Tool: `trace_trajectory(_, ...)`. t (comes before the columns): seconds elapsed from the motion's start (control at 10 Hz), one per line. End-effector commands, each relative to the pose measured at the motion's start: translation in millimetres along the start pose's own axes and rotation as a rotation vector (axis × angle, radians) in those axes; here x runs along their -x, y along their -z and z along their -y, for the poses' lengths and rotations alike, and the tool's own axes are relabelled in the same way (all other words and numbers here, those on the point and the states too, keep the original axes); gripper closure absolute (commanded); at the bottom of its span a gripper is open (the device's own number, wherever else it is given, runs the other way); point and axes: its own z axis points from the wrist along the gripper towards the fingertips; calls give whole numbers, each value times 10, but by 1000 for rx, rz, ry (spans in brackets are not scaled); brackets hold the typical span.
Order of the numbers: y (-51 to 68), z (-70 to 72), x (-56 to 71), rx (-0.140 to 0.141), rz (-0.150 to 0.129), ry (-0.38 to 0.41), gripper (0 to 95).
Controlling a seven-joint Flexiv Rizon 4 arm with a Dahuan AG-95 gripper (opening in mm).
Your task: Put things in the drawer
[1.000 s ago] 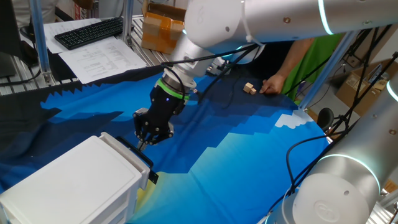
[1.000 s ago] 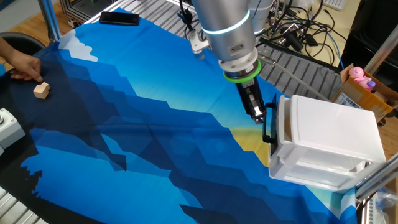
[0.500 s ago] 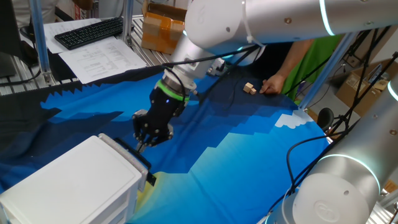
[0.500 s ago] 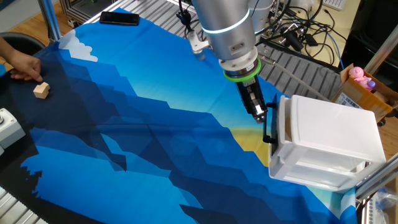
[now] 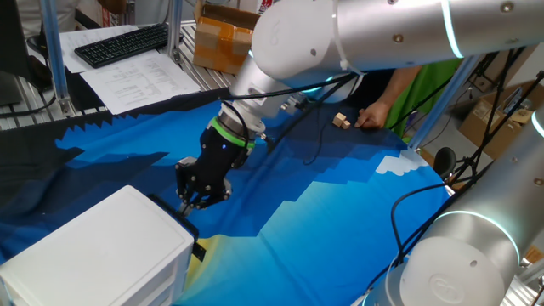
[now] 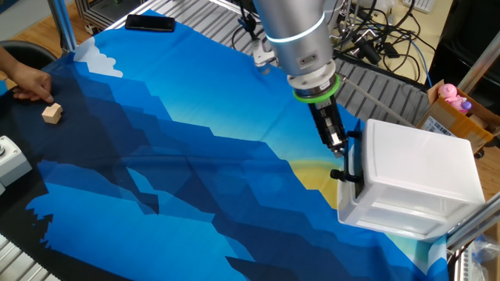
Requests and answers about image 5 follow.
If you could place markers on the person in green shirt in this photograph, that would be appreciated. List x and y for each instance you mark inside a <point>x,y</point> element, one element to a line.
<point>429,93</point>

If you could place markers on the cardboard box with orange tape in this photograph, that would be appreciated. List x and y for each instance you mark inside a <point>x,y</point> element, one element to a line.
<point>221,40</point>

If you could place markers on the black keyboard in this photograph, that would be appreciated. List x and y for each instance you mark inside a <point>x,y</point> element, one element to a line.
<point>123,44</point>

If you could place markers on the white plain drawer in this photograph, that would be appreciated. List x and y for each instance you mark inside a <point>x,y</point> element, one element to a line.
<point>166,297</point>

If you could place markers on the white plastic drawer cabinet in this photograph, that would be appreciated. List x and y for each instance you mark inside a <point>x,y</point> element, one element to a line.
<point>93,251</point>

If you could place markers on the person hand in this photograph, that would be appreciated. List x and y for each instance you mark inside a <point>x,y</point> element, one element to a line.
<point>374,117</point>

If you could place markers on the aluminium frame post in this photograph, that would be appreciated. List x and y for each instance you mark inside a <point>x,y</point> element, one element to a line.
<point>442,102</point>
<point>174,30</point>
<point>55,55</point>

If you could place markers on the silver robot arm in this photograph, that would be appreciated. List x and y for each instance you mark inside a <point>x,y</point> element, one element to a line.
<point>382,34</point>

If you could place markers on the plain cardboard box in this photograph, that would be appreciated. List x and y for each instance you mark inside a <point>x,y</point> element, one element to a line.
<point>480,123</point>

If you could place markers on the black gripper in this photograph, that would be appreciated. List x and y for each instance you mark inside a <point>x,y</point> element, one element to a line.
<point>221,157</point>

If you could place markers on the blue mountain print cloth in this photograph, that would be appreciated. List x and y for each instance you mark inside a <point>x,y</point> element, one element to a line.
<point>319,212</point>

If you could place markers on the black tripod stand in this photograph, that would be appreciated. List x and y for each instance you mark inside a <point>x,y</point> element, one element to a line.
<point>493,110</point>

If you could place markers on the black monitor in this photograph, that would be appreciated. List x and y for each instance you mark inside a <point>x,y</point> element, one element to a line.
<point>13,51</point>

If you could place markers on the person forearm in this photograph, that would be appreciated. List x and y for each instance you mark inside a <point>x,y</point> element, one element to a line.
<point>397,87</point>

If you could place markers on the small notched wooden block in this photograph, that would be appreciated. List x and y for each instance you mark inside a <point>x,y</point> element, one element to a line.
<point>340,120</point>

